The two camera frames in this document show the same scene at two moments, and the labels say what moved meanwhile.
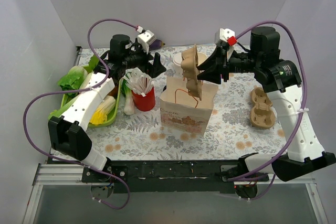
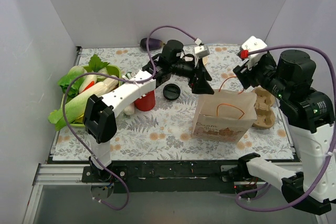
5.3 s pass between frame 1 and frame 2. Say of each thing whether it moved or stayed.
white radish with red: stayed
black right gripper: moved
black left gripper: moved
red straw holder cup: stayed
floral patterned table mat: stayed
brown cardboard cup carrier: stayed
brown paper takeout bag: moved
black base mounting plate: stayed
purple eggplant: stayed
